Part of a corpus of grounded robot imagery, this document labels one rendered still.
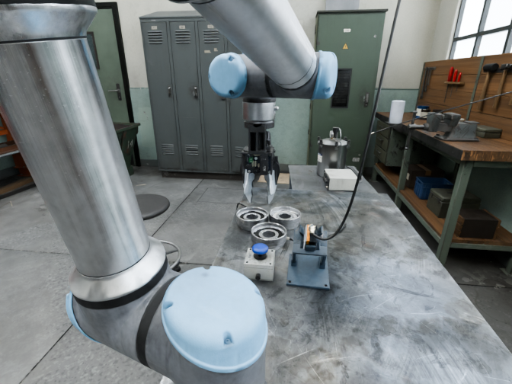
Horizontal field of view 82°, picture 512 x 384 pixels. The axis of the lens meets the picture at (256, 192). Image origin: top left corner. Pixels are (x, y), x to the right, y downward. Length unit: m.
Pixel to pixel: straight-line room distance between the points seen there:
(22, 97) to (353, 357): 0.58
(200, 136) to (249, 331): 3.48
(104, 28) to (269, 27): 4.42
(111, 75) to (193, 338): 4.48
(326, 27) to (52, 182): 3.52
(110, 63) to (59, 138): 4.40
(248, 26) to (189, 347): 0.32
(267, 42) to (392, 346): 0.55
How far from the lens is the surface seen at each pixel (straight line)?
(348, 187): 1.63
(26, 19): 0.29
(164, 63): 3.82
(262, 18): 0.33
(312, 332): 0.64
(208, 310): 0.34
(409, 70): 4.23
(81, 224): 0.34
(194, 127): 3.75
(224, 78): 0.55
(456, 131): 2.39
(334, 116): 3.72
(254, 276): 0.73
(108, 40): 4.69
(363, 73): 3.73
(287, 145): 4.09
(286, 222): 0.93
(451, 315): 0.77
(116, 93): 4.68
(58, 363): 1.85
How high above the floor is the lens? 1.26
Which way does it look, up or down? 22 degrees down
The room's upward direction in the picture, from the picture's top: straight up
